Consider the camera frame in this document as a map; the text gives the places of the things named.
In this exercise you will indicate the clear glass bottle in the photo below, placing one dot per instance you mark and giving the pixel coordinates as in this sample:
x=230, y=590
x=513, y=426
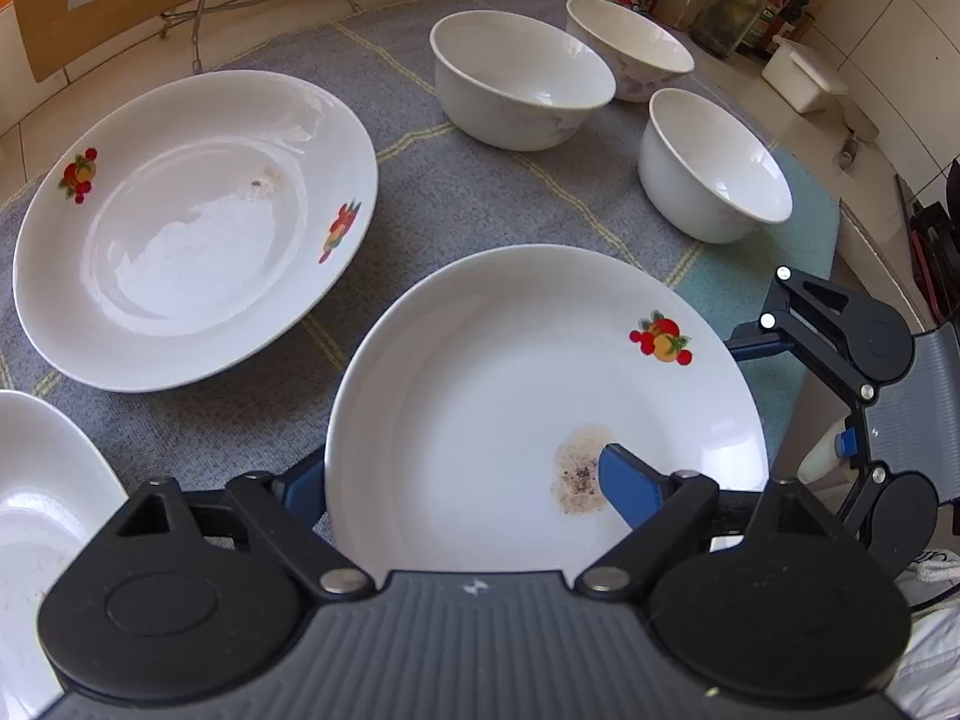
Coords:
x=727, y=11

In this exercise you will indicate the grey checked cloth mat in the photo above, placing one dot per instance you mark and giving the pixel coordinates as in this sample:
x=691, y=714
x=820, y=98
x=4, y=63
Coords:
x=465, y=187

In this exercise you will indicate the white lidded container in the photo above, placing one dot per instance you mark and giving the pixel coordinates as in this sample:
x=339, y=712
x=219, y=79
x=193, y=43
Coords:
x=802, y=79

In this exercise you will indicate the wooden cutting board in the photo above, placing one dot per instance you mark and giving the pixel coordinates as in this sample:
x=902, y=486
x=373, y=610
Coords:
x=45, y=7

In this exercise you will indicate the black and red tool holder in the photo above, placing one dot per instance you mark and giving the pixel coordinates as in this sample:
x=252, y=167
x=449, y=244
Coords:
x=937, y=255

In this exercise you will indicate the cream rounded object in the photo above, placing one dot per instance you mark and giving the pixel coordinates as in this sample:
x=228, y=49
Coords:
x=821, y=457

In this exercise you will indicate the white floral bowl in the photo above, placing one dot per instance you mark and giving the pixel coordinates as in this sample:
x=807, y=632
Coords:
x=705, y=165
x=637, y=45
x=517, y=82

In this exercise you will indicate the small grey metal tool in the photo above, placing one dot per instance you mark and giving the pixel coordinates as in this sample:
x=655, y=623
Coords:
x=855, y=135

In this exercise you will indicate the white fruit-print plate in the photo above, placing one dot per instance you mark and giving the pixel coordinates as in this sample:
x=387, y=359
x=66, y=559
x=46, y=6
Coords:
x=187, y=240
x=480, y=405
x=45, y=510

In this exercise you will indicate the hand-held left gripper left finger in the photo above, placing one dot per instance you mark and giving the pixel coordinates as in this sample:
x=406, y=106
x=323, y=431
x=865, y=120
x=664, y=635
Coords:
x=304, y=491

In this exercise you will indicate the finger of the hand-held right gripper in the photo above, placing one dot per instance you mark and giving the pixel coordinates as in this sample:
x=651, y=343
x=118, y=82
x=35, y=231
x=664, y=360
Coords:
x=754, y=347
x=849, y=442

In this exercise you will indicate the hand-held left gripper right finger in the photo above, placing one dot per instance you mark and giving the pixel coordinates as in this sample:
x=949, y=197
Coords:
x=630, y=487

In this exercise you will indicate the person's white clothing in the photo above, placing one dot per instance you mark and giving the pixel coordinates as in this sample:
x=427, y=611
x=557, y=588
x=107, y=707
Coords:
x=934, y=637

